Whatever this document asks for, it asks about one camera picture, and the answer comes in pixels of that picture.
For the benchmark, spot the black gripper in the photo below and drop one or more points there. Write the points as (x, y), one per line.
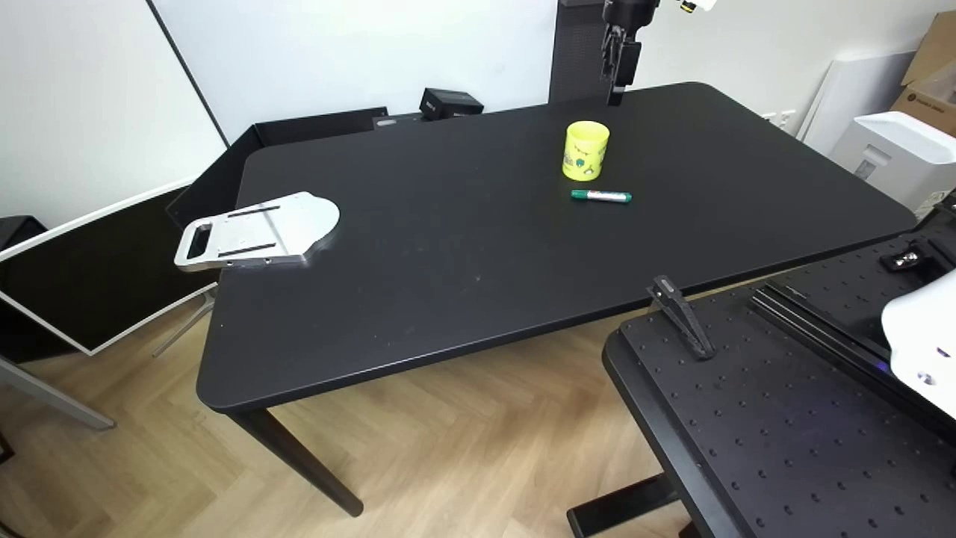
(629, 14)

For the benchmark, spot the green marker pen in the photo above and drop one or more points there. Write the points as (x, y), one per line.
(601, 196)

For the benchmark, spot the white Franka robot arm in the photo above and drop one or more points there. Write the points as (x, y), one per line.
(922, 338)

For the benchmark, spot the yellow-green ceramic mug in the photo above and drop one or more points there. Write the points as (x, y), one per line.
(584, 150)

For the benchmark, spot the black vertical pillar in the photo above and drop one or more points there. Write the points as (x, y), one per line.
(575, 49)

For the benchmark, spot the small black power adapter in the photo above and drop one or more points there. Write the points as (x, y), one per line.
(448, 103)

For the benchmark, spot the white leaning board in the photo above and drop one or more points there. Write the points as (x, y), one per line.
(853, 94)

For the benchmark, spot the white box-shaped device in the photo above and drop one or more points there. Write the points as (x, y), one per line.
(899, 153)

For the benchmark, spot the flat black case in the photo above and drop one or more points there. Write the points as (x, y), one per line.
(315, 124)

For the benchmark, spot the brown cardboard box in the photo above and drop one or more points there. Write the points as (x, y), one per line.
(932, 70)

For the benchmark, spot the silver monitor stand base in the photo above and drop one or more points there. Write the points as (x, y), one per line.
(262, 230)

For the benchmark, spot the black perforated breadboard table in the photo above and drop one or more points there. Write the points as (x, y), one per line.
(786, 437)

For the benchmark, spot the black table leg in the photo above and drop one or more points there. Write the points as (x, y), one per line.
(300, 462)

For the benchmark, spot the black monitor with white edge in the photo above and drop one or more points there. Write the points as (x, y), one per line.
(91, 274)

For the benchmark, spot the grey metal stand leg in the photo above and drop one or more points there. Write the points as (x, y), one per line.
(49, 393)

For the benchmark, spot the small metal bracket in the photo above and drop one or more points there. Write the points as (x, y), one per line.
(910, 262)

